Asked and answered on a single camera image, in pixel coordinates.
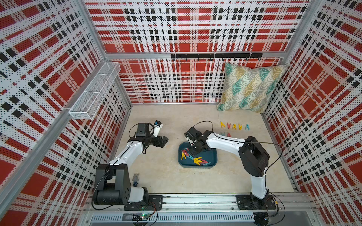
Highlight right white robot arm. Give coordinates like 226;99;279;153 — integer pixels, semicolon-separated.
185;130;270;200

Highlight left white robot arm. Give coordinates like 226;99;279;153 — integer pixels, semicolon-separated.
92;135;168;205

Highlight teal plastic storage tray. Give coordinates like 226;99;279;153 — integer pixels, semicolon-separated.
177;142;218;169

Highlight pink clothespin in tray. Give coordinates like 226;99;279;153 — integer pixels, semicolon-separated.
182;149;193;159

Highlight yellow clothespin in tray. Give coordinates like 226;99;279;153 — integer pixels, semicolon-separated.
193;157;209;166

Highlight grey rabbit figurine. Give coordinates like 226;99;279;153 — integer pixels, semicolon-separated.
133;173;139;187

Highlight patterned green yellow pillow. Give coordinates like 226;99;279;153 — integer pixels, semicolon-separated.
217;63;287;114

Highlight green circuit board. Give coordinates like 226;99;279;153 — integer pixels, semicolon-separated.
132;213;150;221

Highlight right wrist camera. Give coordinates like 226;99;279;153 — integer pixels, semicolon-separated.
184;127;202;143

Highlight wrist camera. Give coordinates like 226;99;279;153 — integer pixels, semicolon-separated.
135;122;150;137
184;127;202;143

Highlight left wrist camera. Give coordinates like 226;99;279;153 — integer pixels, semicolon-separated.
135;122;150;137

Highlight white wire mesh shelf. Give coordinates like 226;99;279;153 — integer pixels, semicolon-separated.
69;62;120;120

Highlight black hook rail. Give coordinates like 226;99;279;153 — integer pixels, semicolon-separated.
171;53;263;59

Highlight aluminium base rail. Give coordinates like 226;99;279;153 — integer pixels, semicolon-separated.
79;193;323;226

